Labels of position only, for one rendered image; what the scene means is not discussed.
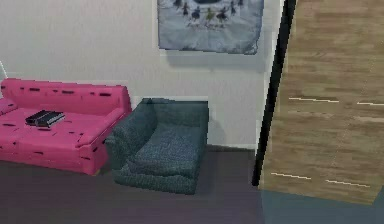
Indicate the brown wooden cupboard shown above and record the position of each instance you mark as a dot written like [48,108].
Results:
[326,100]

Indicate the blue-grey wall picture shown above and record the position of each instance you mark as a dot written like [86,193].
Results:
[210,33]

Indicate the dark teal armchair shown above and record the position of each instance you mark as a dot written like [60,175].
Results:
[166,150]

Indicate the black book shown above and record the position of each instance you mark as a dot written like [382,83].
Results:
[45,118]

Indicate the pink sofa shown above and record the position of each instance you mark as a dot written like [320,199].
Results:
[80,140]

